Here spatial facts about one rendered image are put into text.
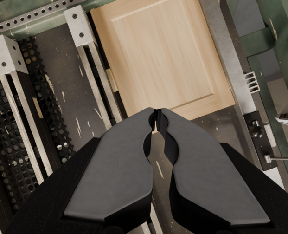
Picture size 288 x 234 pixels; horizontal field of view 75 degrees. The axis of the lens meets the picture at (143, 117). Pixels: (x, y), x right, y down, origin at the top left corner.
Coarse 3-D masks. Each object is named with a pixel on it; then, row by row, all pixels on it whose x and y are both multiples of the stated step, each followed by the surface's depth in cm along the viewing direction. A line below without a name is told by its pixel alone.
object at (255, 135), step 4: (256, 120) 62; (252, 124) 63; (256, 124) 61; (252, 128) 53; (256, 128) 53; (260, 128) 52; (252, 132) 53; (256, 132) 52; (260, 132) 52; (252, 136) 53; (256, 136) 53; (260, 136) 52
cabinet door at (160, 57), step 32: (128, 0) 66; (160, 0) 66; (192, 0) 66; (128, 32) 67; (160, 32) 66; (192, 32) 66; (128, 64) 67; (160, 64) 66; (192, 64) 66; (128, 96) 67; (160, 96) 67; (192, 96) 66; (224, 96) 66
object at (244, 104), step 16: (208, 0) 63; (208, 16) 63; (224, 32) 63; (224, 48) 64; (224, 64) 64; (240, 80) 64; (240, 96) 64; (240, 112) 65; (256, 160) 65; (272, 176) 64
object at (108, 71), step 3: (108, 69) 65; (108, 72) 65; (111, 72) 66; (108, 75) 65; (111, 75) 65; (111, 78) 65; (111, 81) 65; (114, 81) 65; (111, 84) 65; (114, 84) 65; (114, 87) 65; (114, 90) 65; (117, 90) 66
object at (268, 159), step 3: (264, 156) 62; (267, 156) 62; (270, 156) 62; (273, 156) 61; (264, 159) 63; (267, 159) 62; (270, 159) 62; (273, 159) 61; (276, 159) 60; (279, 159) 59; (282, 159) 58; (285, 159) 58; (267, 162) 62
